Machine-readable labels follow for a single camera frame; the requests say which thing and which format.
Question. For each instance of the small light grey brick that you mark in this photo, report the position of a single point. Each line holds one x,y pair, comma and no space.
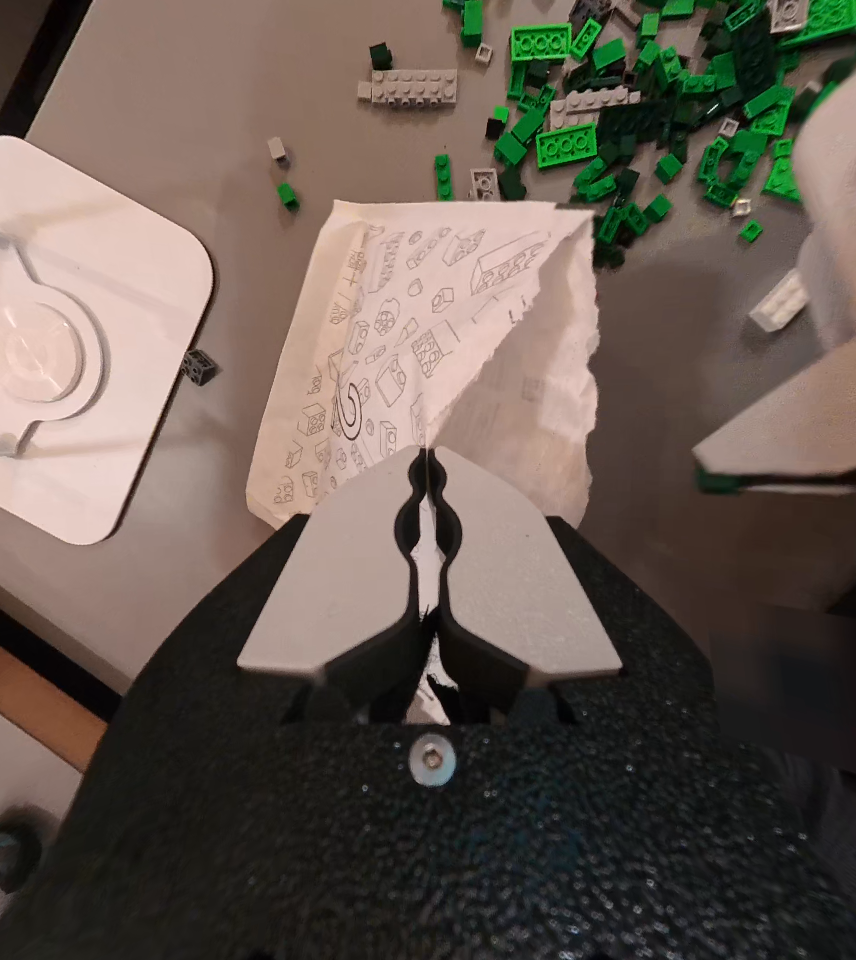
276,148

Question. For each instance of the light grey long brick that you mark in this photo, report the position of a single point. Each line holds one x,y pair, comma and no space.
413,86

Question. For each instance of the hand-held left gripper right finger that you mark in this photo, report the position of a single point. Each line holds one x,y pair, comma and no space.
533,592

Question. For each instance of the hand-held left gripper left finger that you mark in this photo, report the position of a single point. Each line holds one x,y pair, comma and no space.
330,592

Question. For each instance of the white base book stand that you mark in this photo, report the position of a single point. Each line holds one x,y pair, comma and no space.
142,300

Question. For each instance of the white brick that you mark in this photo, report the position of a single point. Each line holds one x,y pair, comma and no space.
777,306

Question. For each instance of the white printed paper bag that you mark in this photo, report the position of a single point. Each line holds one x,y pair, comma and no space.
518,360

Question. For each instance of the small dark green brick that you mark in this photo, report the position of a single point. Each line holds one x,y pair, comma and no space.
380,56
493,129

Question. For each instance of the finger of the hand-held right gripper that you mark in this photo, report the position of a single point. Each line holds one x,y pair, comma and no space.
810,420
833,486

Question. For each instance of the pile of mixed toy bricks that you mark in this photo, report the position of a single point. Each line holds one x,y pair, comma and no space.
566,146

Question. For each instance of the dark green toy brick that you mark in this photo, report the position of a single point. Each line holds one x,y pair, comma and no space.
717,480

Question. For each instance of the dark grey brick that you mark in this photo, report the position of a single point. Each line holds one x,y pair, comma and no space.
199,366

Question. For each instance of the dark cloth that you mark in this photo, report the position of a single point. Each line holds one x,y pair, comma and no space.
848,712

